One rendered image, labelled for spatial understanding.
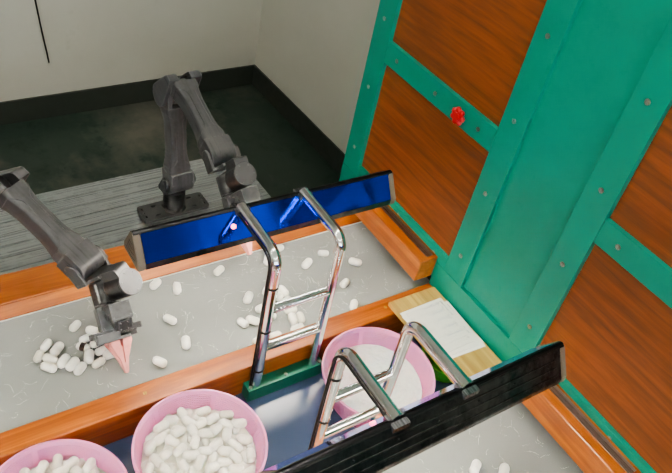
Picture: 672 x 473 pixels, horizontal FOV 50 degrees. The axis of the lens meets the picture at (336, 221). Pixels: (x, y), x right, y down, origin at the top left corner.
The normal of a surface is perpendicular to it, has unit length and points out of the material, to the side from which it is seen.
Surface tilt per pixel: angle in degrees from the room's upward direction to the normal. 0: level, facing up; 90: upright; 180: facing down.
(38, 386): 0
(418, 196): 90
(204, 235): 58
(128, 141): 0
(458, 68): 90
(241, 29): 90
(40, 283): 0
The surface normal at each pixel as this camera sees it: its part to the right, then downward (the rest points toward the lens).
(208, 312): 0.18, -0.76
